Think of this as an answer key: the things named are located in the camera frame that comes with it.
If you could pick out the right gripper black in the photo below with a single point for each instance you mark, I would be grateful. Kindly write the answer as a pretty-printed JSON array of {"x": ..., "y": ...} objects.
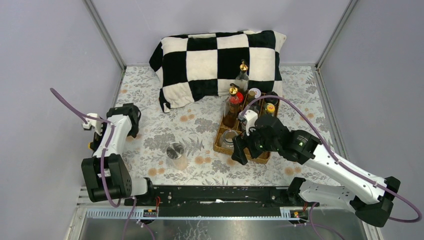
[{"x": 240, "y": 142}]

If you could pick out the glass jar silver lid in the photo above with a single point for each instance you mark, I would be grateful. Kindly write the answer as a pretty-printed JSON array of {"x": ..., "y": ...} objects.
[{"x": 226, "y": 139}]

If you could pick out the reflected cruet gold spout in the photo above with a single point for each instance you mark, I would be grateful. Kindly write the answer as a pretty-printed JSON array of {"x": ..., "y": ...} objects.
[{"x": 231, "y": 109}]

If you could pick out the red lid chili sauce jar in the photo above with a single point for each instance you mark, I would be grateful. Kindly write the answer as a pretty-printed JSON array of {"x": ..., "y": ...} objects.
[{"x": 239, "y": 98}]

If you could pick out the green bottle yellow cap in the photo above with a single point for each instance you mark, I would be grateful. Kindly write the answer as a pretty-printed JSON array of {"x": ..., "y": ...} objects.
[{"x": 270, "y": 109}]

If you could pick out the small yellow oil bottle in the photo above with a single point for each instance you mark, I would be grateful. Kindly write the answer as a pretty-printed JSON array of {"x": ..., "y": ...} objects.
[{"x": 249, "y": 103}]

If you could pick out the woven wicker tray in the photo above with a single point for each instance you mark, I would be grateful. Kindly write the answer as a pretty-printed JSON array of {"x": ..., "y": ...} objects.
[{"x": 259, "y": 108}]

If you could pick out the white lid brown sauce jar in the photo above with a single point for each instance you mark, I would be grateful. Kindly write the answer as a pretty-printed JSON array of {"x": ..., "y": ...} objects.
[{"x": 254, "y": 93}]

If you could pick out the black cap shaker bottle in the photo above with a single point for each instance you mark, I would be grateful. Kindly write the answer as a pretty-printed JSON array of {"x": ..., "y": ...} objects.
[{"x": 271, "y": 100}]

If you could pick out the glass cruet gold spout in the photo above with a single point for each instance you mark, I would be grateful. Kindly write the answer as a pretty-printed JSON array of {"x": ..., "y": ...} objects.
[{"x": 242, "y": 80}]

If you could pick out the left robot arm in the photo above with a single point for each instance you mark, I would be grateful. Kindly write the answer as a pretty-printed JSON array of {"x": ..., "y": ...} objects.
[{"x": 105, "y": 174}]

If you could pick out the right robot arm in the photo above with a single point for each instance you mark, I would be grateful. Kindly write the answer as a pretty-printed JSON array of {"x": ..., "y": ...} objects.
[{"x": 368, "y": 196}]

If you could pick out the floral tablecloth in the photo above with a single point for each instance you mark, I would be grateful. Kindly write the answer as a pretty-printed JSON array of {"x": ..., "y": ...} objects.
[{"x": 195, "y": 127}]

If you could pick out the black white checkered pillow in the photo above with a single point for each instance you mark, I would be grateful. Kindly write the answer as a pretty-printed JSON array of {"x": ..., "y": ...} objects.
[{"x": 193, "y": 66}]

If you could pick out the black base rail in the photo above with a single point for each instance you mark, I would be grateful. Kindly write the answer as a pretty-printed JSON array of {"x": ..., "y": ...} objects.
[{"x": 217, "y": 201}]

